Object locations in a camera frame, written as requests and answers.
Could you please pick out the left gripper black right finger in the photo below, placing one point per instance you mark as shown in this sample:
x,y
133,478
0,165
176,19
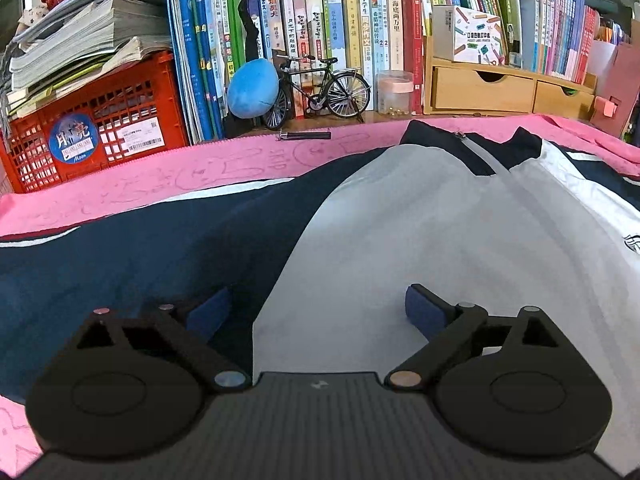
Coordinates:
x,y
513,386

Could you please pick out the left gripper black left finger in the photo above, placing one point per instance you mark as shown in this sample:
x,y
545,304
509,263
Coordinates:
x,y
125,387

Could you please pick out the navy and white jacket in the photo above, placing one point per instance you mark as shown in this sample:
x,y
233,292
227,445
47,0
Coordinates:
x,y
316,267

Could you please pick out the red plastic crate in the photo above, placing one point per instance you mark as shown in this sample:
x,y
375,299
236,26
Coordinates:
x,y
125,115

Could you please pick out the pink cardboard box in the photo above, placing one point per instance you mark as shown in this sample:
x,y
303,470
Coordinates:
x,y
616,97

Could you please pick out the wooden drawer organizer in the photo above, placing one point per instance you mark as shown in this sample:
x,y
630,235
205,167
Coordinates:
x,y
485,90

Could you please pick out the clear jar with pink lid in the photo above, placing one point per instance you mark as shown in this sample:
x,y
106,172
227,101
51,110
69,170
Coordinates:
x,y
393,91

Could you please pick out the blue plush ball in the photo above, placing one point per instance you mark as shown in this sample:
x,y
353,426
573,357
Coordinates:
x,y
253,89

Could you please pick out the miniature black bicycle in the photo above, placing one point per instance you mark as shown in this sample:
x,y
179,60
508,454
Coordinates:
x,y
344,94

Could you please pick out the white patterned box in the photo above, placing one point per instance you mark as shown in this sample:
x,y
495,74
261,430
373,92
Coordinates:
x,y
463,35

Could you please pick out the stack of papers and booklets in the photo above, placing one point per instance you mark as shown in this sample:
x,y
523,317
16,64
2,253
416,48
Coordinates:
x,y
76,42

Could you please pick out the row of upright books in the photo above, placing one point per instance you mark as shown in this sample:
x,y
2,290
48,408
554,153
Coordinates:
x,y
212,39

